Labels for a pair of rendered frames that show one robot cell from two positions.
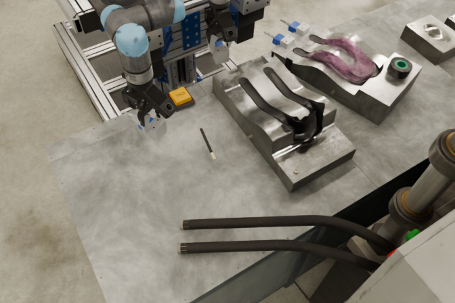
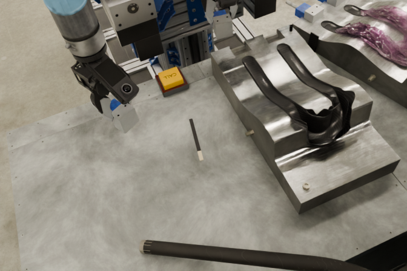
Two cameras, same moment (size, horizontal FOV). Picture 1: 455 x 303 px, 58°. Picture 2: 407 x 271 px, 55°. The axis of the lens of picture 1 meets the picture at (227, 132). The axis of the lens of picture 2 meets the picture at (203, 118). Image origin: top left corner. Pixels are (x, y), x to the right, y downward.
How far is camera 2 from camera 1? 0.41 m
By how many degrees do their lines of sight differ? 11
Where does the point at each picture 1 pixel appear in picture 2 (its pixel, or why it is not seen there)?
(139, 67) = (76, 31)
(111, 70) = (128, 51)
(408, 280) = not seen: outside the picture
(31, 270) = not seen: hidden behind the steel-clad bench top
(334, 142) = (367, 147)
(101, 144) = (69, 132)
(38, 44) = not seen: hidden behind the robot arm
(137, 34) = not seen: outside the picture
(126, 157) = (95, 151)
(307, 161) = (325, 173)
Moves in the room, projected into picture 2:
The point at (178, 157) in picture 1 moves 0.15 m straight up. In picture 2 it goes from (157, 154) to (145, 120)
